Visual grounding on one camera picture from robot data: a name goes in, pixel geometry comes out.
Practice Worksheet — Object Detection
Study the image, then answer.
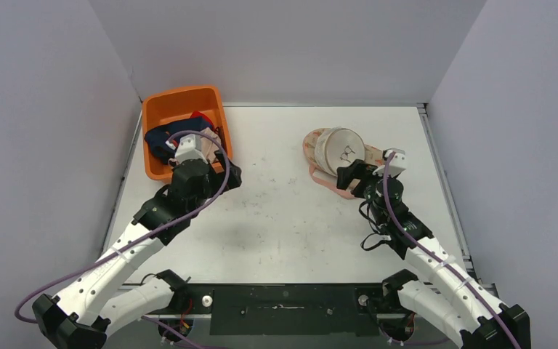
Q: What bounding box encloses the white mesh laundry bag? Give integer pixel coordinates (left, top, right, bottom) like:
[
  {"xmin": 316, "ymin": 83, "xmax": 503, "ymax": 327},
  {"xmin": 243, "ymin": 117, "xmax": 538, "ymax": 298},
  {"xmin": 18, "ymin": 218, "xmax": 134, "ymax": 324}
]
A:
[{"xmin": 314, "ymin": 127, "xmax": 365, "ymax": 175}]

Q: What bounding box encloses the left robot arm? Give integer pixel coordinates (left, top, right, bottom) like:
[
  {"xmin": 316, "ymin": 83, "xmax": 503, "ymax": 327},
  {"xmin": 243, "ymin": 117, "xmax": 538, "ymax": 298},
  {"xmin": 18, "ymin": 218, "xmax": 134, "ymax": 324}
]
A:
[{"xmin": 32, "ymin": 159, "xmax": 242, "ymax": 348}]

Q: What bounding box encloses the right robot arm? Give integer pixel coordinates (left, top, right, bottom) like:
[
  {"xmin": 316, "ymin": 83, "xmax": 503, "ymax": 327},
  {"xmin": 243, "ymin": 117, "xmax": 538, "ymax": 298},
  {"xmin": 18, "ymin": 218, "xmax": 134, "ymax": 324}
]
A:
[{"xmin": 336, "ymin": 160, "xmax": 531, "ymax": 348}]

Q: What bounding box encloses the carrot print bra case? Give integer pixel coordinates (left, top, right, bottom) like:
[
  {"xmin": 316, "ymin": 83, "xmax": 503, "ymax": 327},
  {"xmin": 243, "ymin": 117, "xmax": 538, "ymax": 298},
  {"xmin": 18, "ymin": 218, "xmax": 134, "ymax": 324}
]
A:
[{"xmin": 302, "ymin": 128, "xmax": 382, "ymax": 199}]

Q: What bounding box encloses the beige bra in bin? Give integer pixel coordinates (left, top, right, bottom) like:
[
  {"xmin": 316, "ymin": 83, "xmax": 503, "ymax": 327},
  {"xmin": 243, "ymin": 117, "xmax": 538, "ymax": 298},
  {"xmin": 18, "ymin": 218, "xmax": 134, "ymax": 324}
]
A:
[{"xmin": 200, "ymin": 127, "xmax": 221, "ymax": 164}]

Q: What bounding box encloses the navy blue garment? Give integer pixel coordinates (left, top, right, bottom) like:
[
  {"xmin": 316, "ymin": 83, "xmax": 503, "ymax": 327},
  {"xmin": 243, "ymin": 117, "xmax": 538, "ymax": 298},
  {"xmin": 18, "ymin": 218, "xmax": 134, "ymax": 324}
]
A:
[{"xmin": 145, "ymin": 118, "xmax": 217, "ymax": 165}]

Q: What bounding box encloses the red garment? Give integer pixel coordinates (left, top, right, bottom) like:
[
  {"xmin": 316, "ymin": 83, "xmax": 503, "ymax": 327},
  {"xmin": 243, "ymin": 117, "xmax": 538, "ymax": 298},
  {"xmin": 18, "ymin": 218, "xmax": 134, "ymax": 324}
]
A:
[{"xmin": 190, "ymin": 111, "xmax": 214, "ymax": 129}]

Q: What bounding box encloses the orange plastic bin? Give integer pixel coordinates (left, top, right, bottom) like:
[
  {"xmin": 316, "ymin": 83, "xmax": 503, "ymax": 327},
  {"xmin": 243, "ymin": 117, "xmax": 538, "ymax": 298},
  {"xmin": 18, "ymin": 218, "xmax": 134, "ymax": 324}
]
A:
[{"xmin": 142, "ymin": 85, "xmax": 233, "ymax": 183}]

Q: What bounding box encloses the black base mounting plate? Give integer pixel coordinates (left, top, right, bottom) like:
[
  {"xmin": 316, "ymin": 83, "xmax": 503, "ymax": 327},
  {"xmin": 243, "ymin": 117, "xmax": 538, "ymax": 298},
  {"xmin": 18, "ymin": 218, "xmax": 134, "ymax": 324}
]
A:
[{"xmin": 139, "ymin": 281, "xmax": 434, "ymax": 337}]

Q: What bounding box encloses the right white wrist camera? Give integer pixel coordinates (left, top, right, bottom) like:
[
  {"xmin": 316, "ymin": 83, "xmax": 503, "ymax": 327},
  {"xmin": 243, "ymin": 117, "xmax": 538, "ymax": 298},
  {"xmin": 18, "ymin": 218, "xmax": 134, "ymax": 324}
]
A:
[{"xmin": 373, "ymin": 148, "xmax": 408, "ymax": 178}]

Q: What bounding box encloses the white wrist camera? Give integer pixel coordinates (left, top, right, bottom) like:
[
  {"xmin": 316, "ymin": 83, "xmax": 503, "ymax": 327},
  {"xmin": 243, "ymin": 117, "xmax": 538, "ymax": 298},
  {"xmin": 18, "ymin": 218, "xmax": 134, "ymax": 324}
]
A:
[
  {"xmin": 174, "ymin": 134, "xmax": 206, "ymax": 164},
  {"xmin": 373, "ymin": 148, "xmax": 408, "ymax": 178}
]

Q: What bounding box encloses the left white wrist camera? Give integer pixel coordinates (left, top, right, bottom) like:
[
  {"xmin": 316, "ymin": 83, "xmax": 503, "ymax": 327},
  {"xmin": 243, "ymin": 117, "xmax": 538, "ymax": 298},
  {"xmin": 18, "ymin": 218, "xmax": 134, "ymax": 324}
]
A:
[{"xmin": 174, "ymin": 134, "xmax": 206, "ymax": 164}]

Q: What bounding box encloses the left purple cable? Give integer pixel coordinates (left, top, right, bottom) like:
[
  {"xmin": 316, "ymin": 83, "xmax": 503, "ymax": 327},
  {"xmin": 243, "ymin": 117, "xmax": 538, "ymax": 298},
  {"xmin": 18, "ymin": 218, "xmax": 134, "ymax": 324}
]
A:
[{"xmin": 14, "ymin": 129, "xmax": 232, "ymax": 324}]

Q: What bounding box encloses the purple cable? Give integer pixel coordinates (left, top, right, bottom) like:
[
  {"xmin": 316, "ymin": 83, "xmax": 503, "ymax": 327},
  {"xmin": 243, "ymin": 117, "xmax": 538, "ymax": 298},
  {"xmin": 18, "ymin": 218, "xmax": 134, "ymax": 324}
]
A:
[
  {"xmin": 14, "ymin": 129, "xmax": 232, "ymax": 324},
  {"xmin": 381, "ymin": 151, "xmax": 522, "ymax": 349}
]

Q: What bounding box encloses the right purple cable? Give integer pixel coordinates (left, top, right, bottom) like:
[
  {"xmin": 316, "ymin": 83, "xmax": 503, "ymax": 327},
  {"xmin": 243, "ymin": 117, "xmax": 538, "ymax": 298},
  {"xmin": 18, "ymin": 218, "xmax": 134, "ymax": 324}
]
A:
[{"xmin": 381, "ymin": 151, "xmax": 522, "ymax": 349}]

